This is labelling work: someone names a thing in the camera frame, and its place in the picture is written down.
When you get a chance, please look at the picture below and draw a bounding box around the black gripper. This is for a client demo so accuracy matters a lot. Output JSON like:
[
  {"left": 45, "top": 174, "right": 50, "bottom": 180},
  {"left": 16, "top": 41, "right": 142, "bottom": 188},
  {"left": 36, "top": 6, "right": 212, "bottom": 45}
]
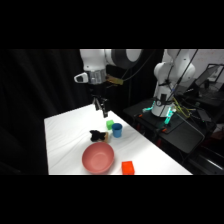
[{"left": 89, "top": 82, "right": 110, "bottom": 119}]

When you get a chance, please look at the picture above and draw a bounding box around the blue plastic cup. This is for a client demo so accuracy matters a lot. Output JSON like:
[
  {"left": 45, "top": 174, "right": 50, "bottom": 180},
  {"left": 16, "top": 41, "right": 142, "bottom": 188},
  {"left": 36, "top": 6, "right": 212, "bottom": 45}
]
[{"left": 111, "top": 122, "right": 124, "bottom": 139}]

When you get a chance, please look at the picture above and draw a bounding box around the pink bowl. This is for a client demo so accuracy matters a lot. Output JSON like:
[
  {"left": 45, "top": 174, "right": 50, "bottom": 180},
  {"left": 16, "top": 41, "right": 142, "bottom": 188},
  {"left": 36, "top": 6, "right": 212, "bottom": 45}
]
[{"left": 81, "top": 143, "right": 116, "bottom": 175}]

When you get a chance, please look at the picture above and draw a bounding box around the green cube block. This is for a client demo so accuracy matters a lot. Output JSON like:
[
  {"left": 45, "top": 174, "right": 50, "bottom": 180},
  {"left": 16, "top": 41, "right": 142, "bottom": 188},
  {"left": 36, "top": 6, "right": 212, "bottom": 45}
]
[{"left": 105, "top": 119, "right": 115, "bottom": 131}]

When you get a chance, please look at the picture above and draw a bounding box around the black plush toy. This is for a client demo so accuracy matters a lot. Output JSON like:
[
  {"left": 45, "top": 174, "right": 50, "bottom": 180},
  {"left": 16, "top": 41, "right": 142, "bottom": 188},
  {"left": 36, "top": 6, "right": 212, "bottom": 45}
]
[{"left": 89, "top": 129, "right": 104, "bottom": 143}]

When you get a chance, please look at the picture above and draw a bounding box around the white tablecloth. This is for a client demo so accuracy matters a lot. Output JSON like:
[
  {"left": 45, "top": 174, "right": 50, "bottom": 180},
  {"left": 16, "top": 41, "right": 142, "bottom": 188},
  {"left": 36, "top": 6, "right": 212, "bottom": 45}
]
[{"left": 44, "top": 103, "right": 193, "bottom": 176}]

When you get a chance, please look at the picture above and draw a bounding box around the orange cube block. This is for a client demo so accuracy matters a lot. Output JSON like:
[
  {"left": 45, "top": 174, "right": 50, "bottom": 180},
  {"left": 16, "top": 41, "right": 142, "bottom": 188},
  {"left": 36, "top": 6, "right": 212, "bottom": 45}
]
[{"left": 121, "top": 160, "right": 136, "bottom": 175}]

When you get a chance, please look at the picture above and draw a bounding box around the green status light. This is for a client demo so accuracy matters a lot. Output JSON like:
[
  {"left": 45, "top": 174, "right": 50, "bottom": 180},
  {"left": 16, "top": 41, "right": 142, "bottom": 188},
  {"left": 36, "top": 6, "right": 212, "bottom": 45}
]
[{"left": 164, "top": 107, "right": 174, "bottom": 126}]

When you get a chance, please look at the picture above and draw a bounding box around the black robot stand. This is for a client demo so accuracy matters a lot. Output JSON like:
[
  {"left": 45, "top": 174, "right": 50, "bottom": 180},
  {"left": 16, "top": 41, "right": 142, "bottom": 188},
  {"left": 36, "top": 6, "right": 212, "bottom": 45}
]
[{"left": 122, "top": 97, "right": 224, "bottom": 168}]

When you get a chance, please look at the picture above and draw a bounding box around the black laptop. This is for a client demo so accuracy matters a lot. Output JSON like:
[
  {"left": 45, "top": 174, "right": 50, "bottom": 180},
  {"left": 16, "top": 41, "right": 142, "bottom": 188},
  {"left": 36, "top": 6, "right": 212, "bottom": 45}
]
[{"left": 194, "top": 63, "right": 224, "bottom": 98}]

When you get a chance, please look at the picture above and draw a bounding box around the tan wrist bracket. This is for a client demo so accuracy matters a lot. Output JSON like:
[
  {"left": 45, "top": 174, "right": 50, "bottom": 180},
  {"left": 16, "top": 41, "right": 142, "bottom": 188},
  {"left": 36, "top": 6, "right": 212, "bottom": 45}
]
[{"left": 105, "top": 75, "right": 125, "bottom": 86}]

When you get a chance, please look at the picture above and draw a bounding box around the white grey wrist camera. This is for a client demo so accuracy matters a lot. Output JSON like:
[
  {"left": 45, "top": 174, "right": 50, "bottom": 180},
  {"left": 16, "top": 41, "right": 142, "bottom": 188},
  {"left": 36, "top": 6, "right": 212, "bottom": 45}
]
[{"left": 73, "top": 72, "right": 90, "bottom": 85}]

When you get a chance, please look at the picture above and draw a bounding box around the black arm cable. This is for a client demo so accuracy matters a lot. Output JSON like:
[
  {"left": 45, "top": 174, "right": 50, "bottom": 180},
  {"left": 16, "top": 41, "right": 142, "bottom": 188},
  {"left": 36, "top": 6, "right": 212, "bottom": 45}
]
[{"left": 121, "top": 49, "right": 158, "bottom": 82}]

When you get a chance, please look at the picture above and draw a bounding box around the yellow green cable bundle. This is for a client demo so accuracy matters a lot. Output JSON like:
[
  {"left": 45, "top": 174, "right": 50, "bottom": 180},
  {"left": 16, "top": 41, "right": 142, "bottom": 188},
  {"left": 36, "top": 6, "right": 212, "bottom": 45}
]
[{"left": 172, "top": 98, "right": 198, "bottom": 120}]

